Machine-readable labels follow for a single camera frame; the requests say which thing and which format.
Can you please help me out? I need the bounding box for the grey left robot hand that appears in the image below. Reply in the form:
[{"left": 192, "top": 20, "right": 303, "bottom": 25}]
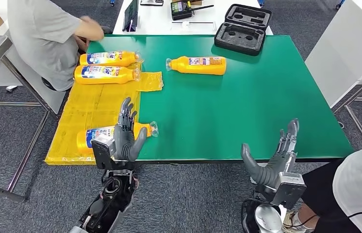
[{"left": 113, "top": 97, "right": 148, "bottom": 162}]

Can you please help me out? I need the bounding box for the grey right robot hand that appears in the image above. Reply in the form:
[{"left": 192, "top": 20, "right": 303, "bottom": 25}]
[{"left": 241, "top": 118, "right": 299, "bottom": 189}]

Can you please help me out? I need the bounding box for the orange detergent bottle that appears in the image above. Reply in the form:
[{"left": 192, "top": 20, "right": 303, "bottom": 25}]
[
  {"left": 74, "top": 65, "right": 141, "bottom": 85},
  {"left": 165, "top": 56, "right": 227, "bottom": 76},
  {"left": 79, "top": 50, "right": 143, "bottom": 67},
  {"left": 76, "top": 121, "right": 159, "bottom": 155}
]

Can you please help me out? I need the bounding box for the yellow plastic sheet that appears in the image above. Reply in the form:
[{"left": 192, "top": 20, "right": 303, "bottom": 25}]
[{"left": 44, "top": 63, "right": 164, "bottom": 166}]

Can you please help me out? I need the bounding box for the white sneaker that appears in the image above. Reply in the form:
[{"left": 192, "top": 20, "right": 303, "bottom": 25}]
[{"left": 282, "top": 210, "right": 313, "bottom": 233}]

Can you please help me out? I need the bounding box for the standing person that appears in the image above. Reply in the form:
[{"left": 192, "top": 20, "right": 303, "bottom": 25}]
[{"left": 282, "top": 143, "right": 362, "bottom": 233}]

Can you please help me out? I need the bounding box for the black stool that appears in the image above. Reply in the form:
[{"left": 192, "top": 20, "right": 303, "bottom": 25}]
[{"left": 41, "top": 77, "right": 67, "bottom": 93}]

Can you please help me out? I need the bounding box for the black tablet on stand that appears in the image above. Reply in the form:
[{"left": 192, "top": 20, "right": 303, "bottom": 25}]
[{"left": 122, "top": 0, "right": 139, "bottom": 33}]

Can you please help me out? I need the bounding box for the seated person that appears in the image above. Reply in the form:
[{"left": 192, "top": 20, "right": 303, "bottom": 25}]
[{"left": 6, "top": 0, "right": 113, "bottom": 92}]

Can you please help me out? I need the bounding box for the white table with metal legs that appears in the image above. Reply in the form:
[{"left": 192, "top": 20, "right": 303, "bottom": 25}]
[{"left": 304, "top": 0, "right": 362, "bottom": 147}]

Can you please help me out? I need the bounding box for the white flat strip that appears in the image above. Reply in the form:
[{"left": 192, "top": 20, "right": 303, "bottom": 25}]
[{"left": 170, "top": 21, "right": 217, "bottom": 32}]

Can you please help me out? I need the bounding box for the black radio with antenna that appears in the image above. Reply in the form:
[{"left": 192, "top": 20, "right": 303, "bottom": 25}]
[{"left": 170, "top": 0, "right": 214, "bottom": 21}]

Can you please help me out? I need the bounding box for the black foam case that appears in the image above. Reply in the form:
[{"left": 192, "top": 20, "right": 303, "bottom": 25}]
[{"left": 214, "top": 3, "right": 273, "bottom": 57}]

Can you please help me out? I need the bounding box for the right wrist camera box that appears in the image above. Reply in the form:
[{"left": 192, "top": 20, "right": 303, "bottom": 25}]
[{"left": 264, "top": 172, "right": 307, "bottom": 210}]

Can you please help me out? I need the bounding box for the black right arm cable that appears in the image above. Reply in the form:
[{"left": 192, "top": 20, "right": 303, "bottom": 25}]
[{"left": 241, "top": 199, "right": 257, "bottom": 233}]

